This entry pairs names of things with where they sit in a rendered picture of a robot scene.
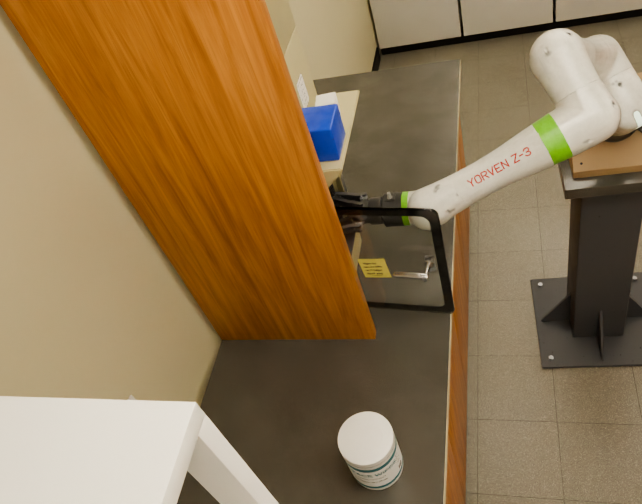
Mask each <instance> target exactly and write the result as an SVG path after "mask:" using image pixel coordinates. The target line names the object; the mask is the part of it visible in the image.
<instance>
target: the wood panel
mask: <svg viewBox="0 0 642 504"><path fill-rule="evenodd" d="M0 5H1V7H2V8H3V10H4V11H5V13H6V14H7V16H8V17H9V19H10V20H11V22H12V23H13V25H14V26H15V28H16V29H17V31H18V32H19V34H20V35H21V37H22V38H23V40H24V41H25V43H26V44H27V46H28V47H29V49H30V50H31V52H32V53H33V55H34V57H35V58H36V60H37V61H38V63H39V64H40V66H41V67H42V69H43V70H44V72H45V73H46V75H47V76H48V78H49V79H50V81H51V82H52V84H53V85H54V87H55V88H56V90H57V91H58V93H59V94H60V96H61V97H62V99H63V100H64V102H65V103H66V105H67V106H68V108H69V109H70V111H71V112H72V114H73V115H74V117H75V118H76V120H77V122H78V123H79V125H80V126H81V128H82V129H83V131H84V132H85V134H86V135H87V137H88V138H89V140H90V141H91V143H92V144H93V146H94V147H95V149H96V150H97V152H98V153H99V155H100V156H101V158H102V159H103V161H104V162H105V164H106V165H107V167H108V168H109V170H110V171H111V173H112V174H113V176H114V177H115V179H116V180H117V182H118V184H119V185H120V187H121V188H122V190H123V191H124V193H125V194H126V196H127V197H128V199H129V200H130V202H131V203H132V205H133V206H134V208H135V209H136V211H137V212H138V214H139V215H140V217H141V218H142V220H143V221H144V223H145V224H146V226H147V227H148V229H149V230H150V232H151V233H152V235H153V236H154V238H155V239H156V241H157V242H158V244H159V246H160V247H161V249H162V250H163V252H164V253H165V255H166V256H167V258H168V259H169V261H170V262H171V264H172V265H173V267H174V268H175V270H176V271H177V273H178V274H179V276H180V277H181V279H182V280H183V282H184V283H185V285H186V286H187V288H188V289H189V291H190V292H191V294H192V295H193V297H194V298H195V300H196V301H197V303H198V304H199V306H200V307H201V309H202V311H203V312H204V314H205V315H206V317H207V318H208V320H209V321H210V323H211V324H212V326H213V327H214V329H215V330H216V332H217V333H218V335H219V336H220V338H221V339H222V340H291V339H375V338H376V328H375V325H374V322H373V319H372V316H371V313H370V310H369V307H368V304H367V301H366V298H365V295H364V292H363V289H362V286H361V283H360V280H359V277H358V275H357V272H356V269H355V266H354V263H353V260H352V257H351V254H350V251H349V248H348V245H347V242H346V239H345V236H344V233H343V230H342V227H341V224H340V221H339V218H338V215H337V212H336V209H335V206H334V203H333V200H332V198H331V195H330V192H329V189H328V186H327V183H326V180H325V177H324V174H323V171H322V168H321V165H320V162H319V159H318V156H317V153H316V150H315V147H314V144H313V141H312V138H311V135H310V132H309V129H308V126H307V123H306V121H305V118H304V115H303V112H302V109H301V106H300V103H299V100H298V97H297V94H296V91H295V88H294V85H293V82H292V79H291V76H290V73H289V70H288V67H287V64H286V61H285V58H284V55H283V52H282V49H281V47H280V44H279V41H278V38H277V35H276V32H275V29H274V26H273V23H272V20H271V17H270V14H269V11H268V8H267V5H266V2H265V0H0Z"/></svg>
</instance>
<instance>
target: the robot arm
mask: <svg viewBox="0 0 642 504"><path fill-rule="evenodd" d="M529 65H530V69H531V71H532V73H533V74H534V76H535V77H536V78H537V79H538V80H539V82H540V83H541V84H542V86H543V87H544V89H545V90H546V92H547V93H548V95H549V96H550V98H551V100H552V101H553V103H554V105H555V107H556V108H555V109H554V110H553V111H551V112H550V113H548V114H547V115H545V116H543V117H542V118H540V119H539V120H537V121H536V122H534V123H533V124H531V125H530V126H528V127H527V128H525V129H524V130H522V131H521V132H520V133H518V134H517V135H515V136H514V137H513V138H511V139H510V140H508V141H507V142H505V143H504V144H502V145H501V146H500V147H498V148H497V149H495V150H493V151H492V152H490V153H489V154H487V155H486V156H484V157H482V158H481V159H479V160H477V161H476V162H474V163H472V164H470V165H468V166H467V167H465V168H463V169H461V170H459V171H457V172H455V173H453V174H451V175H449V176H447V177H445V178H443V179H441V180H439V181H437V182H435V183H432V184H430V185H428V186H425V187H423V188H420V189H418V190H415V191H407V192H395V193H390V192H387V193H385V194H384V195H383V197H372V198H370V199H369V200H368V196H367V193H366V192H362V193H351V192H335V196H333V197H331V198H332V200H333V203H334V205H335V206H336V205H339V206H342V207H382V208H432V209H434V210H436V211H437V212H438V214H439V219H440V225H442V224H445V223H446V222H448V221H449V220H450V219H451V218H452V217H453V216H455V215H456V214H458V213H460V212H461V211H463V210H464V209H466V208H467V207H469V206H471V205H472V204H474V203H476V202H478V201H479V200H481V199H483V198H485V197H486V196H488V195H490V194H492V193H494V192H496V191H498V190H500V189H502V188H504V187H506V186H508V185H510V184H512V183H514V182H516V181H519V180H521V179H523V178H526V177H528V176H530V175H533V174H535V173H538V172H540V171H542V170H545V169H547V168H549V167H552V166H554V165H556V164H558V163H560V162H563V161H565V160H567V159H569V158H571V157H573V156H575V155H578V154H580V153H582V152H584V151H586V150H588V149H590V148H592V147H594V146H596V145H598V144H599V143H601V142H603V141H605V142H619V141H622V140H624V139H626V138H628V137H630V136H631V135H632V134H633V133H634V132H635V131H636V130H639V131H640V132H641V133H642V80H641V79H640V78H639V76H638V75H637V73H636V72H635V70H634V68H633V67H632V65H631V63H630V62H629V60H628V58H627V57H626V55H625V53H624V52H623V50H622V48H621V46H620V45H619V43H618V42H617V41H616V40H615V39H614V38H612V37H610V36H608V35H602V34H599V35H593V36H590V37H588V38H581V37H580V36H579V35H578V34H576V33H575V32H574V31H571V30H569V29H564V28H557V29H552V30H549V31H547V32H545V33H544V34H542V35H541V36H540V37H538V39H537V40H536V41H535V42H534V44H533V45H532V47H531V50H530V53H529Z"/></svg>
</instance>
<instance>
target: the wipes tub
mask: <svg viewBox="0 0 642 504"><path fill-rule="evenodd" d="M338 447H339V450H340V452H341V454H342V456H343V458H344V460H345V461H346V463H347V465H348V467H349V469H350V470H351V472H352V474H353V476H354V477H355V479H356V480H357V481H358V483H359V484H361V485H362V486H363V487H365V488H367V489H371V490H382V489H385V488H388V487H390V486H391V485H393V484H394V483H395V482H396V481H397V480H398V478H399V477H400V475H401V473H402V470H403V457H402V453H401V451H400V448H399V445H398V442H397V440H396V437H395V434H394V432H393V429H392V427H391V425H390V423H389V422H388V420H387V419H386V418H385V417H383V416H382V415H380V414H378V413H375V412H360V413H357V414H355V415H353V416H351V417H350V418H348V419H347V420H346V421H345V422H344V424H343V425H342V427H341V428H340V431H339V434H338Z"/></svg>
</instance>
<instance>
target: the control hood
mask: <svg viewBox="0 0 642 504"><path fill-rule="evenodd" d="M359 93H360V91H358V90H355V91H347V92H340V93H336V96H337V100H338V103H339V107H340V110H341V119H342V122H343V126H344V129H345V133H346V135H345V140H344V144H343V148H342V153H341V157H340V160H334V161H324V162H320V165H321V168H322V171H323V174H324V177H325V180H326V183H327V186H328V188H329V187H330V186H331V184H332V183H333V182H334V181H335V180H336V179H337V177H338V176H339V175H340V174H341V173H342V170H343V165H344V161H345V156H346V152H347V147H348V143H349V138H350V134H351V129H352V125H353V120H354V116H355V111H356V107H357V102H358V98H359Z"/></svg>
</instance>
